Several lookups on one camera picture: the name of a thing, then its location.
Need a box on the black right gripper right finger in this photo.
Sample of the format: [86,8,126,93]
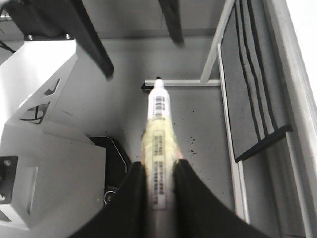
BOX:
[174,159,268,238]

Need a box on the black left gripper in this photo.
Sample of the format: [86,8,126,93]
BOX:
[0,0,114,80]

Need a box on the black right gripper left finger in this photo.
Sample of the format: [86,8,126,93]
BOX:
[70,162,146,238]

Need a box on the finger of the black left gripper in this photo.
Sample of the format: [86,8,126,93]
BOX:
[159,0,184,45]

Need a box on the white black whiteboard marker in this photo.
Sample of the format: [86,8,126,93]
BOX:
[141,78,182,238]

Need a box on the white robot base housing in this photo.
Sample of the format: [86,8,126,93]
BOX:
[0,40,106,231]

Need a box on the white whiteboard with tray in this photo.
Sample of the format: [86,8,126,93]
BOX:
[262,0,317,238]

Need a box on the grey striped cloth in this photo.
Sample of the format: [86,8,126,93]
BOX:
[221,0,292,162]

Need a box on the grey metal stand frame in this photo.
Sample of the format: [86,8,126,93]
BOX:
[141,0,251,224]

